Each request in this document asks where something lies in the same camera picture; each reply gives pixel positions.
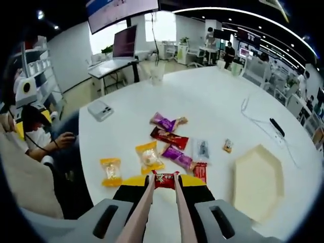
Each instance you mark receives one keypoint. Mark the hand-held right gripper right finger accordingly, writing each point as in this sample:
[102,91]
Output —
[202,195]

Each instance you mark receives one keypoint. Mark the dark hanging sign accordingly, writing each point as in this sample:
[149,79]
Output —
[248,35]

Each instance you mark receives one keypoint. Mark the purple-screen desk monitor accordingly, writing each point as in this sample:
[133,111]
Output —
[124,43]

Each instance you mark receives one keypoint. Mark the curved ceiling light strip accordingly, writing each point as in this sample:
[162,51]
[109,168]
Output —
[253,19]

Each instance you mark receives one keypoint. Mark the purple food packet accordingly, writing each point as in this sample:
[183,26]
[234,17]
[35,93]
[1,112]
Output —
[177,155]
[164,122]

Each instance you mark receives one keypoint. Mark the small white cup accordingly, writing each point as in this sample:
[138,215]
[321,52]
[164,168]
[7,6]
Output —
[221,64]

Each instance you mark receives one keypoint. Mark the small pink-screen display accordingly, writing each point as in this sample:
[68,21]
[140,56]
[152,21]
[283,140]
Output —
[245,51]

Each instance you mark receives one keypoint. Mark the clear food packet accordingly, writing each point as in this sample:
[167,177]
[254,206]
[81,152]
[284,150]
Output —
[201,148]

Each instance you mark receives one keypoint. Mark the black oblong device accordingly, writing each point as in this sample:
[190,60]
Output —
[277,126]

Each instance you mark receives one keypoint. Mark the white cabinet green panel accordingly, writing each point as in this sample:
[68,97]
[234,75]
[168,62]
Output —
[184,53]

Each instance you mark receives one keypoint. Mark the small orange candy packet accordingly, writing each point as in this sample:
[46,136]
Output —
[228,146]

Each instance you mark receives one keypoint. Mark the grey standing desk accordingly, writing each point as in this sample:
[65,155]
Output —
[111,67]

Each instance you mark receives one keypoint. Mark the potted plant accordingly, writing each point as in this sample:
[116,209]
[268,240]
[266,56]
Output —
[184,40]
[106,50]

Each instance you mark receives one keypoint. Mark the dark red food packet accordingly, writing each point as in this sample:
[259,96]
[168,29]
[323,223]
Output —
[168,136]

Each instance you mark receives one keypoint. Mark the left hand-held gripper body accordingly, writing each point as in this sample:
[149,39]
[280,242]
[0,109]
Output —
[31,97]

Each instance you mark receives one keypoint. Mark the large wall monitor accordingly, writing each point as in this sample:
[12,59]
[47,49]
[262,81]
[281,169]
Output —
[119,12]

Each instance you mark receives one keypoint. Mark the bright red food packet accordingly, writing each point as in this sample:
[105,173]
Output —
[200,172]

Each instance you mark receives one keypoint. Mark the person's left hand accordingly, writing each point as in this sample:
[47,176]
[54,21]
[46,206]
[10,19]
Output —
[6,122]

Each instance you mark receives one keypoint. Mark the small red food packet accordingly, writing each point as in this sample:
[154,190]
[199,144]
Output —
[165,179]

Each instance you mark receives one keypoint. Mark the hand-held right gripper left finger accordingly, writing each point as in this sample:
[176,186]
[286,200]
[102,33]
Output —
[126,195]

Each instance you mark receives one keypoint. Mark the white smartphone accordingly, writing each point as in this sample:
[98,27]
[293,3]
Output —
[100,110]

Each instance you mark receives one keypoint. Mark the white patterned paper cup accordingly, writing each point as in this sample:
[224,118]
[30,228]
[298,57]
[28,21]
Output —
[157,74]

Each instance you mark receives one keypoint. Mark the beige hexagonal food container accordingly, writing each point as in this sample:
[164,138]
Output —
[255,182]

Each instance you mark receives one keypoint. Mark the white mesh office chair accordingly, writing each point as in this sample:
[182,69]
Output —
[257,72]

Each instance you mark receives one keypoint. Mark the white storage shelf rack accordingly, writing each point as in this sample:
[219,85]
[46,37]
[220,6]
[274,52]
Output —
[43,65]

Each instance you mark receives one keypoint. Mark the pink food tongs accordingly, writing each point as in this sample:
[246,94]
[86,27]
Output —
[140,215]

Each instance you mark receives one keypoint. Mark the person's beige shirt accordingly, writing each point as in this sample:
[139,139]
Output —
[25,187]

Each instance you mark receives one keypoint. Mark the black monitor on stand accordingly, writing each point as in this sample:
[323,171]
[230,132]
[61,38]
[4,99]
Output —
[221,34]

